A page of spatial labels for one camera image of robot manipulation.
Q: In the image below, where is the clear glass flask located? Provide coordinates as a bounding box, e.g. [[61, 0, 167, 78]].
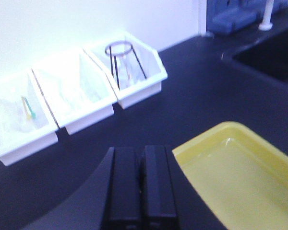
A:
[[117, 53, 144, 90]]

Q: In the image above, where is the white bin middle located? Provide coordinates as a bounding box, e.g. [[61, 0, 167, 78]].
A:
[[32, 48, 117, 135]]

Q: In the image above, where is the white bin right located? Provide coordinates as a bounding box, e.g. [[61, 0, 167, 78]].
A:
[[84, 31, 168, 109]]

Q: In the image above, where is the black wire tripod stand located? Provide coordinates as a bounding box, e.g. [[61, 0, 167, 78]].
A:
[[105, 40, 147, 90]]

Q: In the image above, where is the yellow plastic tray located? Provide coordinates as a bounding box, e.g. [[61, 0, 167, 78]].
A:
[[173, 121, 288, 230]]

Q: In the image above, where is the white bin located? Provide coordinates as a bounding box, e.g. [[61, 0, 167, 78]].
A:
[[32, 48, 117, 135], [84, 31, 168, 109], [0, 69, 58, 166]]

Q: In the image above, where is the green yellow plastic tool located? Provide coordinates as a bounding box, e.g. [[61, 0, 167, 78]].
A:
[[21, 96, 36, 120]]

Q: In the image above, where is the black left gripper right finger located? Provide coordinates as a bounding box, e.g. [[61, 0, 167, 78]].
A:
[[141, 145, 179, 230]]

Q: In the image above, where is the white lab faucet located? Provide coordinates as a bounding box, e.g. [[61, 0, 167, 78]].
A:
[[258, 0, 288, 31]]

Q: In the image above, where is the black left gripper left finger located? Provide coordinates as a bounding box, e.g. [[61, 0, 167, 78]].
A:
[[105, 147, 141, 230]]

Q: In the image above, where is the white bin left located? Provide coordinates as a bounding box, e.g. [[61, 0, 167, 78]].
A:
[[0, 69, 58, 166]]

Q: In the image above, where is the black lab sink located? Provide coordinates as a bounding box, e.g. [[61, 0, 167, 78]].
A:
[[223, 29, 288, 86]]

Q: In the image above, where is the blue pegboard drying rack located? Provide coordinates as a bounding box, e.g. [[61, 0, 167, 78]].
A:
[[206, 0, 288, 35]]

